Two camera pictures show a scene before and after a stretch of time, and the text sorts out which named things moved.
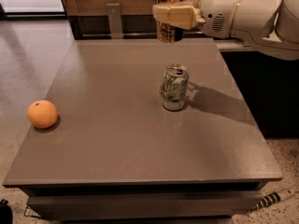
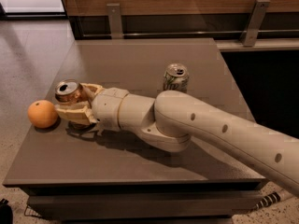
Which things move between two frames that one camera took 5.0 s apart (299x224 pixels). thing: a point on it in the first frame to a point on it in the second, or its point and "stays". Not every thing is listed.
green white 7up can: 174,88 stays
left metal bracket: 115,18 stays
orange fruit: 42,114 stays
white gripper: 217,12 to 106,109
